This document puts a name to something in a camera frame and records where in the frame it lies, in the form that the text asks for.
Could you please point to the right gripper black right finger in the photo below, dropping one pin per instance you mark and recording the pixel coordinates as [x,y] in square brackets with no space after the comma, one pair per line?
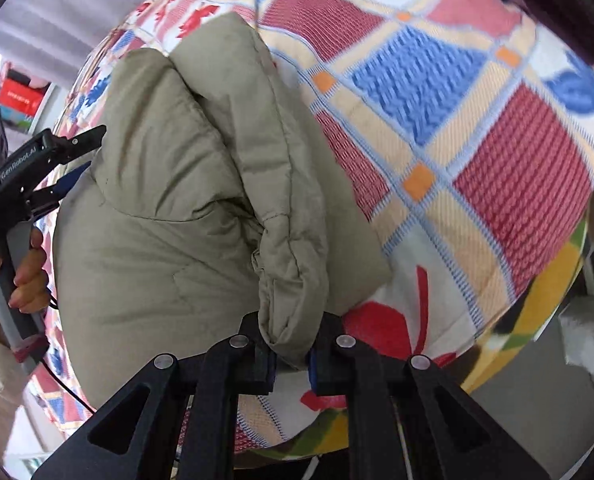
[408,419]

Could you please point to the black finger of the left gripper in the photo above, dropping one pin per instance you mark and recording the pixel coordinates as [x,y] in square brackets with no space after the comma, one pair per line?
[50,197]
[67,150]

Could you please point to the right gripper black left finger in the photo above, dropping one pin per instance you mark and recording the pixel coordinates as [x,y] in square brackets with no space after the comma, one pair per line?
[174,418]

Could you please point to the beige puffer jacket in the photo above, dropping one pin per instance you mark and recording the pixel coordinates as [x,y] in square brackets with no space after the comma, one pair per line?
[214,194]

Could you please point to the person's left hand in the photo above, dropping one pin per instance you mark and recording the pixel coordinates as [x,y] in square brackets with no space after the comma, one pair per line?
[31,293]

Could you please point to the teal box on windowsill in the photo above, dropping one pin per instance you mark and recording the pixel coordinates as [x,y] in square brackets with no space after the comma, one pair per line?
[15,119]

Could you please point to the red box on windowsill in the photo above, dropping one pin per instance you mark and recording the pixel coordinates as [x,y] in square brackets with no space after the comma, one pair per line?
[21,98]

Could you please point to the grey curtain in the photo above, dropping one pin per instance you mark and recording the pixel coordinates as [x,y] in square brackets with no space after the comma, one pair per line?
[53,38]

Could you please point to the leaf patterned checkered bedspread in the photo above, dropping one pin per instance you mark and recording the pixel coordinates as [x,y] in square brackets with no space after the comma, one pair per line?
[466,129]

